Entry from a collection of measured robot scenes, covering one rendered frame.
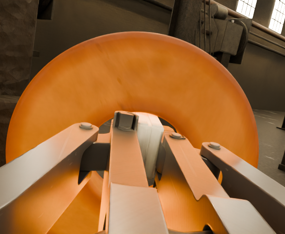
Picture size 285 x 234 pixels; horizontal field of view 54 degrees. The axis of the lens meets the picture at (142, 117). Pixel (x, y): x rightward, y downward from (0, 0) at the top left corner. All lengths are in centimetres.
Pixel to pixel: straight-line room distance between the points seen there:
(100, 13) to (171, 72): 739
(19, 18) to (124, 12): 745
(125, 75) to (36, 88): 5
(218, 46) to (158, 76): 770
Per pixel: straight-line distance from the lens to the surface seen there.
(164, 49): 16
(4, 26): 52
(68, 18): 713
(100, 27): 754
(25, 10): 53
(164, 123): 270
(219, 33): 795
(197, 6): 447
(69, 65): 16
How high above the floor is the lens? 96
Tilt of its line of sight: 10 degrees down
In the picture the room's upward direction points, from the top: 11 degrees clockwise
